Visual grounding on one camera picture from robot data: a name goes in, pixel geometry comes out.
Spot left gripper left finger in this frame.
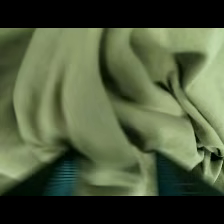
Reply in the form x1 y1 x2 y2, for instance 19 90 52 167
13 150 82 196

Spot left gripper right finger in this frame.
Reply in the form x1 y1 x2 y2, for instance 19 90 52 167
155 152 216 196

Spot brown T-shirt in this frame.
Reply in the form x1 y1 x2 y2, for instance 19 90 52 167
0 28 224 196

